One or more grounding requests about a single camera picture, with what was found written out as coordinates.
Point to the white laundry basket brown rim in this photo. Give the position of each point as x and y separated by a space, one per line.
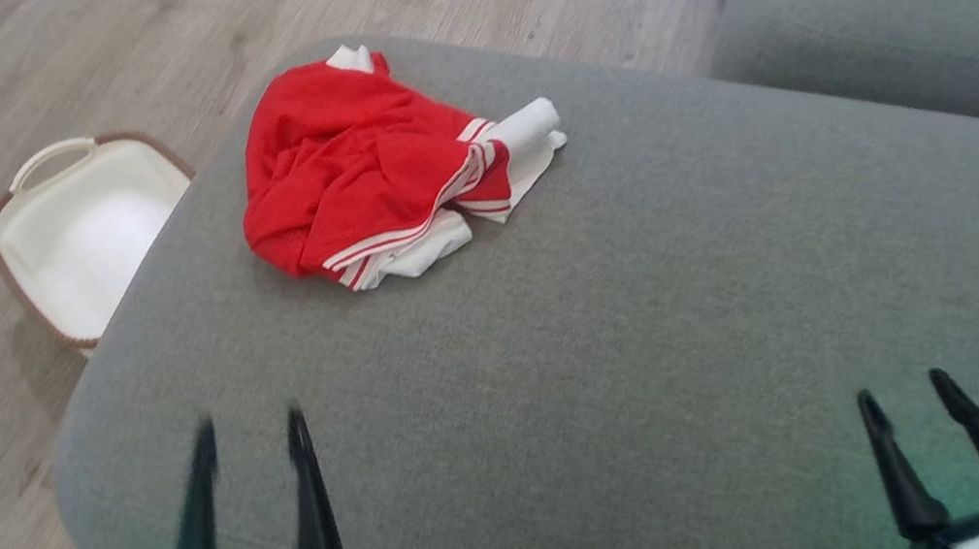
93 249

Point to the red shirt with white sleeves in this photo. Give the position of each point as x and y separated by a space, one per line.
344 160

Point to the large grey sofa seat cushion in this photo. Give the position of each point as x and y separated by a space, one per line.
613 373

